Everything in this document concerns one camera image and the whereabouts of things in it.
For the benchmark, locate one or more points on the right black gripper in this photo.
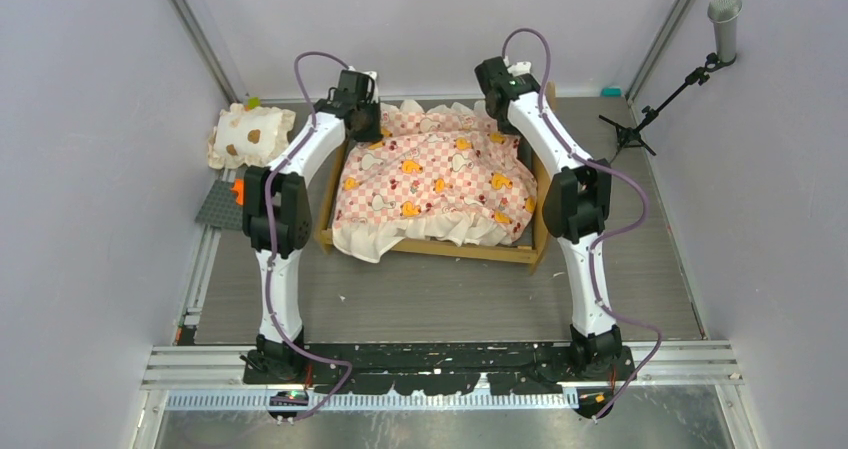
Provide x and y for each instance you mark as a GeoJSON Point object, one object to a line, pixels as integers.
{"type": "Point", "coordinates": [508, 128]}

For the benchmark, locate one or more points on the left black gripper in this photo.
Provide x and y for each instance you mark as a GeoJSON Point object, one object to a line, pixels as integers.
{"type": "Point", "coordinates": [374, 133]}

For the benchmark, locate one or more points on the pink checkered duck mattress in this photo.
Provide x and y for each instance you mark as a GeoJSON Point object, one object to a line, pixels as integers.
{"type": "Point", "coordinates": [430, 181]}

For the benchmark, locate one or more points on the wooden pet bed frame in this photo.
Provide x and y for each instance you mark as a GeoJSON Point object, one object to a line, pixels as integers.
{"type": "Point", "coordinates": [540, 227]}

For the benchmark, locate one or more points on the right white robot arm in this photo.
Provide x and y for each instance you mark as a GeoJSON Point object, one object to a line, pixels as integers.
{"type": "Point", "coordinates": [574, 211]}

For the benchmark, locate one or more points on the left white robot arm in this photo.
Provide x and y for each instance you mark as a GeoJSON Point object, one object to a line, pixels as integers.
{"type": "Point", "coordinates": [276, 215]}

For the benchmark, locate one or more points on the teal small block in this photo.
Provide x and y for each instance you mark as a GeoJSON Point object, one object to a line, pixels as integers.
{"type": "Point", "coordinates": [613, 92]}

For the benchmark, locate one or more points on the white ruffled pillow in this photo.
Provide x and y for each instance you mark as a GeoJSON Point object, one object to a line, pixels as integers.
{"type": "Point", "coordinates": [248, 136]}

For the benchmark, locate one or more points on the black microphone stand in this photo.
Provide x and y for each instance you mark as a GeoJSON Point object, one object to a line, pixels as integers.
{"type": "Point", "coordinates": [627, 137]}

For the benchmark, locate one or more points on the orange curved toy block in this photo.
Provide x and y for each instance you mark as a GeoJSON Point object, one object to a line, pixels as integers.
{"type": "Point", "coordinates": [237, 189]}

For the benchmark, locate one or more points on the grey building baseplate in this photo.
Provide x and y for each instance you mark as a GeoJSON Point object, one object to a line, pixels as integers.
{"type": "Point", "coordinates": [220, 208]}

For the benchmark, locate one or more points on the grey microphone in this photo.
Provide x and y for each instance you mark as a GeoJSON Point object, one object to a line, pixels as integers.
{"type": "Point", "coordinates": [723, 15]}

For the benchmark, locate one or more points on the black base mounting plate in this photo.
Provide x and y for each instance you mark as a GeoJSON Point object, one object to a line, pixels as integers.
{"type": "Point", "coordinates": [435, 369]}

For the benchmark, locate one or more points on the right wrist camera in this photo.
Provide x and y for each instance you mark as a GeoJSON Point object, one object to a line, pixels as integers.
{"type": "Point", "coordinates": [520, 68]}

